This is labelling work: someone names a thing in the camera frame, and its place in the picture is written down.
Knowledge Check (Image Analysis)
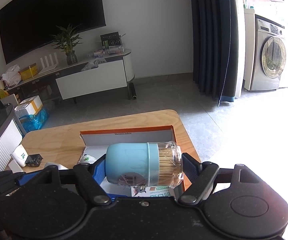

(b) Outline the white mosquito repellent plug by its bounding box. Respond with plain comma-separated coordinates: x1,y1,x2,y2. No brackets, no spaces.
79,154,97,164

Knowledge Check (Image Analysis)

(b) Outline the white plug-in holder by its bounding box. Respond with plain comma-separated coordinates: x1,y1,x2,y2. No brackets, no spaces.
11,144,28,167

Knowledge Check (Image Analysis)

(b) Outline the black charger plug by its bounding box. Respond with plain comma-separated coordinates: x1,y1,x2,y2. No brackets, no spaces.
25,154,43,167

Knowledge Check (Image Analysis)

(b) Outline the green white small box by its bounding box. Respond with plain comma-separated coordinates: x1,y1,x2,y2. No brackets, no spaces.
131,186,175,197

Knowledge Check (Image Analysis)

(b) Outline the blue toothpick jar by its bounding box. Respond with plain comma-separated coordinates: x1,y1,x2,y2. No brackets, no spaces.
105,141,184,188

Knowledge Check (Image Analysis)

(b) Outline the round black white side table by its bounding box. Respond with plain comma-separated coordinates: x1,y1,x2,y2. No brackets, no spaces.
0,101,26,172

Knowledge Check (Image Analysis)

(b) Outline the blue plastic bag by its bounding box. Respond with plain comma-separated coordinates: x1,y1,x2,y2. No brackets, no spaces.
19,107,49,133

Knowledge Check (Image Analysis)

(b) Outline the cardboard box on floor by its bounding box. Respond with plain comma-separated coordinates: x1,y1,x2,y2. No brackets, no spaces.
14,95,43,118

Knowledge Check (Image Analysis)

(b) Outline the white tv cabinet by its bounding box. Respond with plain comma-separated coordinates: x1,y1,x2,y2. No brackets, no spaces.
6,49,135,100

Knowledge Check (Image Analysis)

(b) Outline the white plastic bag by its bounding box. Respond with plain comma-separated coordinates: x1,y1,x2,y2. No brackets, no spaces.
2,64,22,87

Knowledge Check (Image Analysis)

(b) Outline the white wifi router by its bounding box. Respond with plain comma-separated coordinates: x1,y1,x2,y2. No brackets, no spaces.
39,53,59,74

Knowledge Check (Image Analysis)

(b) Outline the yellow box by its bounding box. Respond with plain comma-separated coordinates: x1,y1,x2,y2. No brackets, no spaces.
19,63,39,81

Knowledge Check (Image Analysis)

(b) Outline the potted plant in dark vase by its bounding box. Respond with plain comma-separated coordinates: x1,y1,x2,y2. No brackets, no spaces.
53,24,82,66

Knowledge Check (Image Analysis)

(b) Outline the dark blue curtain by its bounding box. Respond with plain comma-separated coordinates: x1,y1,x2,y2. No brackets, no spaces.
191,0,239,103

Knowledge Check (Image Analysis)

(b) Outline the black framed display card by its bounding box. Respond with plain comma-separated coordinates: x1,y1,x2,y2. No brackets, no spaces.
100,31,122,49

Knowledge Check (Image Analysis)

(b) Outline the washing machine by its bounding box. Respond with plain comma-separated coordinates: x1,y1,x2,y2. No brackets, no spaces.
243,9,286,91

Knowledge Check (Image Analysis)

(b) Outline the wall television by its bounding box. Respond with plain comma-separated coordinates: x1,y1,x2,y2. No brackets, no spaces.
0,0,106,63

